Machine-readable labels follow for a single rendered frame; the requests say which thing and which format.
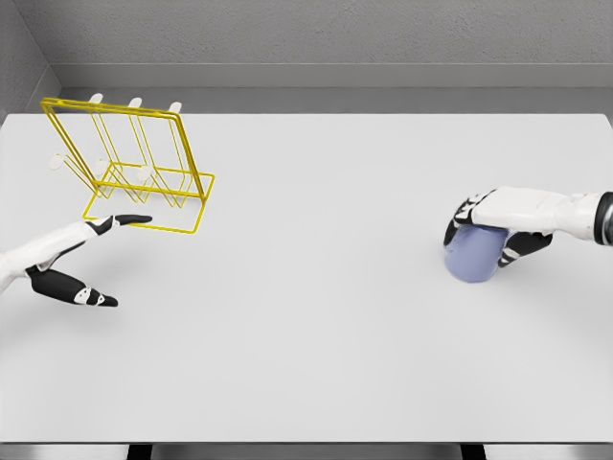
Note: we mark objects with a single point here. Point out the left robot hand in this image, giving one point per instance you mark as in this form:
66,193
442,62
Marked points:
45,246

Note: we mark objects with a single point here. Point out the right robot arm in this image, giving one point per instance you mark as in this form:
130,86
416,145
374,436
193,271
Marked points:
591,215

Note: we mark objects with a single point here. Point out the pale blue cup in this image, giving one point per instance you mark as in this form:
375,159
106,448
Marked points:
471,254

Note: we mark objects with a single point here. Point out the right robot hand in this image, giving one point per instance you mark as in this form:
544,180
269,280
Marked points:
512,208

